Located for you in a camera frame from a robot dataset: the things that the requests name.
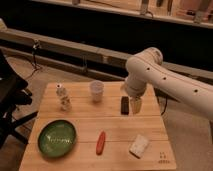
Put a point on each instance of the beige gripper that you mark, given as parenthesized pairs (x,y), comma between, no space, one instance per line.
(136,104)

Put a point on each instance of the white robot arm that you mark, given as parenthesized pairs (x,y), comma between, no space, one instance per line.
(146,68)

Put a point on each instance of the black rectangular block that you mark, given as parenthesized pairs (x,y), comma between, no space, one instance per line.
(124,105)

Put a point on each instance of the white plastic cup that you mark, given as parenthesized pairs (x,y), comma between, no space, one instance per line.
(96,89)

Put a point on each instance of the white sponge block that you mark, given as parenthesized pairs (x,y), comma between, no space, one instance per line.
(139,145)

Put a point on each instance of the orange carrot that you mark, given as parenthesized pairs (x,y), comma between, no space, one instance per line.
(100,143)

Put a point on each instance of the green round plate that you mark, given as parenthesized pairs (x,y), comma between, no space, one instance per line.
(57,139)

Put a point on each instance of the black office chair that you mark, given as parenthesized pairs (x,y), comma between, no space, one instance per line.
(12,94)

